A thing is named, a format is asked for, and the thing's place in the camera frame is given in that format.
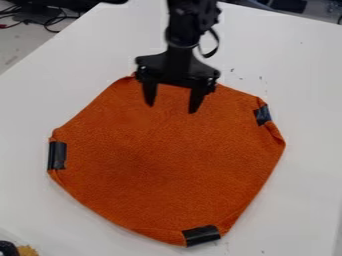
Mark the orange cloth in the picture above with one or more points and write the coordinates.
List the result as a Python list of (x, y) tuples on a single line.
[(164, 160)]

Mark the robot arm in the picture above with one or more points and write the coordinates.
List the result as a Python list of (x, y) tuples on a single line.
[(189, 18)]

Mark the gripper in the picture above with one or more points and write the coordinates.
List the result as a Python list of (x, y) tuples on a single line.
[(179, 68)]

